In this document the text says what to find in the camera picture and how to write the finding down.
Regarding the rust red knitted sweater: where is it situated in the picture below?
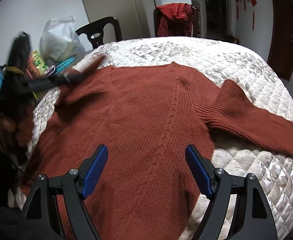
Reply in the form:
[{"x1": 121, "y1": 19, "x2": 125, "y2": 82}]
[{"x1": 26, "y1": 63, "x2": 293, "y2": 239}]

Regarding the operator hand on gripper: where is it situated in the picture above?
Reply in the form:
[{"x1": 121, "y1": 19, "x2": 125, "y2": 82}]
[{"x1": 0, "y1": 104, "x2": 34, "y2": 148}]

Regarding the green yellow snack box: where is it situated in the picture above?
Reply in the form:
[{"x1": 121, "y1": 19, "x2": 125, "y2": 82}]
[{"x1": 31, "y1": 50, "x2": 49, "y2": 75}]

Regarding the white plastic bag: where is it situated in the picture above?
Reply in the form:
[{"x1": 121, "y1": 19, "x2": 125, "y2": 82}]
[{"x1": 39, "y1": 15, "x2": 85, "y2": 66}]

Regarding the dark wooden chair left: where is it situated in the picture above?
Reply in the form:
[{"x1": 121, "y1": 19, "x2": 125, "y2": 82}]
[{"x1": 75, "y1": 16, "x2": 123, "y2": 49}]

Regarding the dark wooden chair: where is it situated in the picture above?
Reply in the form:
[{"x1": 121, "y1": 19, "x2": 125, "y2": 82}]
[
  {"x1": 75, "y1": 16, "x2": 123, "y2": 49},
  {"x1": 153, "y1": 4, "x2": 199, "y2": 38}
]

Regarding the white floral quilted bedspread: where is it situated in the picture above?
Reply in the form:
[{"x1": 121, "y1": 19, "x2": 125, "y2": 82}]
[{"x1": 7, "y1": 36, "x2": 293, "y2": 240}]

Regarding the dark wooden chair middle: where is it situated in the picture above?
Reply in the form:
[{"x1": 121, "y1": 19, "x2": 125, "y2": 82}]
[{"x1": 153, "y1": 4, "x2": 199, "y2": 38}]

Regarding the red checkered garment on chair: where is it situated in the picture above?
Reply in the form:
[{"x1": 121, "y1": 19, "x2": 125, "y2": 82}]
[{"x1": 156, "y1": 3, "x2": 194, "y2": 38}]

